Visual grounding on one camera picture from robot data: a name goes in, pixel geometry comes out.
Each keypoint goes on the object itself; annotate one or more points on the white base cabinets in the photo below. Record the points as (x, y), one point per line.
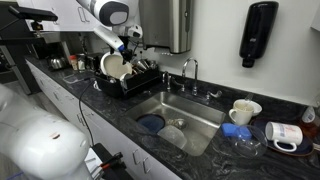
(66, 103)

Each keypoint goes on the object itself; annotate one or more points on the black tool red tip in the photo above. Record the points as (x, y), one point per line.
(111, 160)

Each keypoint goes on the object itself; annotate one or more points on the large cream plate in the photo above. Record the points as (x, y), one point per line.
(115, 68)

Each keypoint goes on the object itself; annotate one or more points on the white paper sheet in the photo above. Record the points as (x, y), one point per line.
(91, 161)

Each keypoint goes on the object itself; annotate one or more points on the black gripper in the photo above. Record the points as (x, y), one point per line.
(127, 45)

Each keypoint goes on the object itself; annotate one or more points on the black coffee maker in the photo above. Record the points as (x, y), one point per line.
(46, 50)

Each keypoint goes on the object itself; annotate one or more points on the clear utensil in bowl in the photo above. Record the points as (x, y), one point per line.
(248, 97)

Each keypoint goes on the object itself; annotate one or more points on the dark navy dinner plate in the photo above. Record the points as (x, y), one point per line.
(305, 148)

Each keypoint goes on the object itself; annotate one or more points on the chrome side sprayer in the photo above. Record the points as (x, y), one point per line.
(166, 80)

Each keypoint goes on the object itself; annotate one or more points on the chrome gooseneck faucet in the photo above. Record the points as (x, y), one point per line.
(195, 76)

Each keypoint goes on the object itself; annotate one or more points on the steel paper towel dispenser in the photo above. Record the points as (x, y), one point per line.
(166, 26)

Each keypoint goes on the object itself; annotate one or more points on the flat clear plastic lid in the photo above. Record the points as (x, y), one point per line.
(74, 78)

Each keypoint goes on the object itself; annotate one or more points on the white rack bowl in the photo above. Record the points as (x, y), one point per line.
(126, 80)

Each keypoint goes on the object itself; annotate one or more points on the glass jar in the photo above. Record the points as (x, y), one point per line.
(81, 62)

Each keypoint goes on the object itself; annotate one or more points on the steel kettle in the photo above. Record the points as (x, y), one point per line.
(56, 63)

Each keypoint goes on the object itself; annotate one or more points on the black wall soap dispenser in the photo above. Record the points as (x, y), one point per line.
(258, 30)

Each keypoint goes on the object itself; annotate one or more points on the black dish rack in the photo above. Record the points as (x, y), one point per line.
(136, 85)

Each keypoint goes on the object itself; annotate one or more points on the stainless steel sink basin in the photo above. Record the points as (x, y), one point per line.
(200, 116)

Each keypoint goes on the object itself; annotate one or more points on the red lid spice jar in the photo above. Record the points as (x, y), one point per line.
(73, 62)

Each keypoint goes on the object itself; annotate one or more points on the round blue plate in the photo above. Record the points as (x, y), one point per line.
(150, 122)

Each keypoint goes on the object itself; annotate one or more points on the clear bottle white label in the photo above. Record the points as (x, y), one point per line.
(308, 115)

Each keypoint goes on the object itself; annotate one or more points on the black mounting board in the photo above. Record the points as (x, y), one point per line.
(116, 173)

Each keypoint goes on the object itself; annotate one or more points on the white wall cabinet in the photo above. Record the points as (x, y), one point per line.
(66, 16)

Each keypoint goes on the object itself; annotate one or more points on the clear glass bowl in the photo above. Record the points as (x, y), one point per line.
(250, 145)

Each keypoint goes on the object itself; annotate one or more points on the small white bowl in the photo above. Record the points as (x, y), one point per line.
(257, 107)

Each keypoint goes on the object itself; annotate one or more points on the black camera on stand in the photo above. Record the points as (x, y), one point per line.
(33, 14)

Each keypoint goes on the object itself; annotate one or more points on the metal sink drain strainer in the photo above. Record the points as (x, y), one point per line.
(180, 123)

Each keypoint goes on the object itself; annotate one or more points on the cream ceramic mug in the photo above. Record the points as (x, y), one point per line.
(240, 113)

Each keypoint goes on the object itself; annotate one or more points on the blue sponge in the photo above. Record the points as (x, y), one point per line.
(235, 130)

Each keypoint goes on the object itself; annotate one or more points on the white printed mug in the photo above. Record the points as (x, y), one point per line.
(285, 133)

